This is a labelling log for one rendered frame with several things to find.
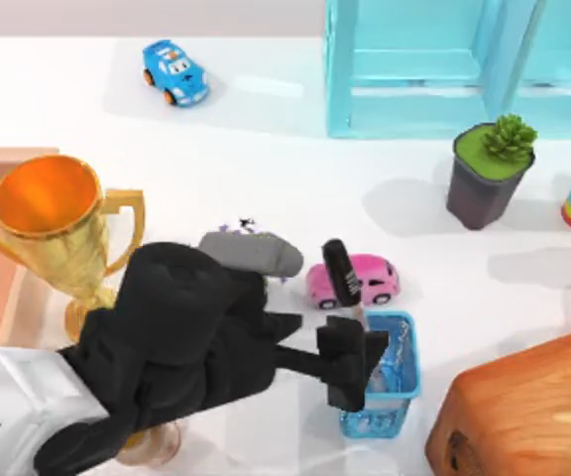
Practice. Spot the blue plastic basket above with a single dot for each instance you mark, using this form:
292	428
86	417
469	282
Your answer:
399	377

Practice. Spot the pink toy car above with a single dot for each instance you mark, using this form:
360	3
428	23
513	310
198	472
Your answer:
375	277

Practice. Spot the pale grey rounded box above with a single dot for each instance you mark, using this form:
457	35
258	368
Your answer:
251	253

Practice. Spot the purple and white small object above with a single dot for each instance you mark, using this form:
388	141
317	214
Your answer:
246	224

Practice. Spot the clear brownish cup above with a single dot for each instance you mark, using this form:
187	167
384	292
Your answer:
166	441

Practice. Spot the brown bread loaf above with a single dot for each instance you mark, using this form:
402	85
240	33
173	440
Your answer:
523	411

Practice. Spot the dark grey plant pot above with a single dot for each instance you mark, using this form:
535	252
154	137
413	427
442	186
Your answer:
484	183

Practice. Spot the gold trophy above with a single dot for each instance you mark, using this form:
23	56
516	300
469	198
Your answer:
52	213

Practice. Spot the light blue rack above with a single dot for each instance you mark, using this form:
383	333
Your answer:
404	74

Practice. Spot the blue toy car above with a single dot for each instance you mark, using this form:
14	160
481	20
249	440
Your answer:
176	72

